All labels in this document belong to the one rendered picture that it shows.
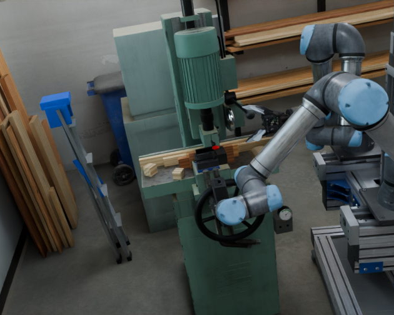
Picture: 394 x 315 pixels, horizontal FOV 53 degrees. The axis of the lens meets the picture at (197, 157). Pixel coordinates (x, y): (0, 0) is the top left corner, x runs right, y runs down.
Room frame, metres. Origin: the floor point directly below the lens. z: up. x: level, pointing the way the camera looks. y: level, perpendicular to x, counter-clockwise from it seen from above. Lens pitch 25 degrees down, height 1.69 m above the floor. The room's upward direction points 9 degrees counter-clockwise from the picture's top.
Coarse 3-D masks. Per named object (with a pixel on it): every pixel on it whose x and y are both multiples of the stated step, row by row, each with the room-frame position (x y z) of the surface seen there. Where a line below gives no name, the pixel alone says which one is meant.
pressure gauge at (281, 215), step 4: (280, 208) 1.46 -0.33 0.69; (284, 208) 1.45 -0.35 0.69; (288, 208) 1.45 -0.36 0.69; (280, 212) 1.44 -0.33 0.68; (284, 212) 1.45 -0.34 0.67; (288, 212) 1.45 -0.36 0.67; (292, 212) 1.45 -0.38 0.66; (280, 216) 1.44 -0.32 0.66; (284, 216) 1.45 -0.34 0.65; (288, 216) 1.45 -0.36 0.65; (284, 220) 1.44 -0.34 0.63
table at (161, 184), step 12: (240, 156) 1.61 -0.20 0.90; (168, 168) 1.61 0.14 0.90; (276, 168) 1.51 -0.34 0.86; (144, 180) 1.53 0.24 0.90; (156, 180) 1.51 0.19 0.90; (168, 180) 1.49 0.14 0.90; (180, 180) 1.48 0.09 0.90; (192, 180) 1.48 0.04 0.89; (144, 192) 1.46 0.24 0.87; (156, 192) 1.47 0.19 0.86; (168, 192) 1.47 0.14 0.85; (228, 192) 1.39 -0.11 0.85
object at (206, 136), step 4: (200, 128) 1.69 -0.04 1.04; (200, 132) 1.70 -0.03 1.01; (204, 132) 1.63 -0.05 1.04; (208, 132) 1.62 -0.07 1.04; (212, 132) 1.61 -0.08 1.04; (216, 132) 1.61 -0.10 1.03; (200, 136) 1.72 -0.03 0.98; (204, 136) 1.60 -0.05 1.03; (208, 136) 1.60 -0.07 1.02; (212, 136) 1.60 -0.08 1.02; (216, 136) 1.61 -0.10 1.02; (204, 140) 1.60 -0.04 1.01; (208, 140) 1.60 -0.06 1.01; (216, 140) 1.61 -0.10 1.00; (204, 144) 1.61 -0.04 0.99; (208, 144) 1.60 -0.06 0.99; (216, 144) 1.60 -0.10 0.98
